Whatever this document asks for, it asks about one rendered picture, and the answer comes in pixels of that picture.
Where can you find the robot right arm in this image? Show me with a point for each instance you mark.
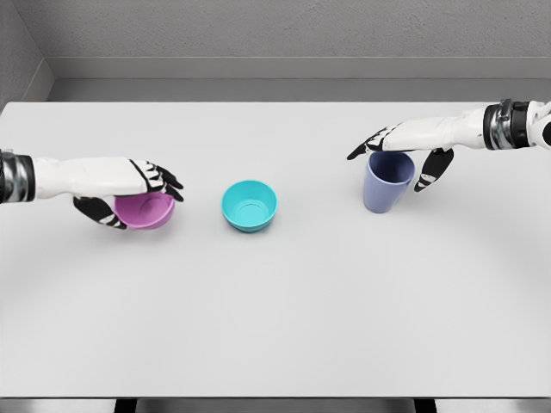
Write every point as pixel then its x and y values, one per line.
pixel 495 125

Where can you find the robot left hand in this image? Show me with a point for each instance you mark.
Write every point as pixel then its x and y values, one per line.
pixel 113 176

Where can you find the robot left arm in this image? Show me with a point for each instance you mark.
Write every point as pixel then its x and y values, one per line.
pixel 43 177

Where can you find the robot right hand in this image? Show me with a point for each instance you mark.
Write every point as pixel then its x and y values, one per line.
pixel 412 134

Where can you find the turquoise bowl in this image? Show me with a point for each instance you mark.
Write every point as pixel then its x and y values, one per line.
pixel 249 206

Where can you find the lavender blue cup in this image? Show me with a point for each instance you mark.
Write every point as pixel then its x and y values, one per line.
pixel 384 185

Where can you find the pink bowl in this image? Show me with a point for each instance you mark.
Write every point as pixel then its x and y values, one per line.
pixel 147 211

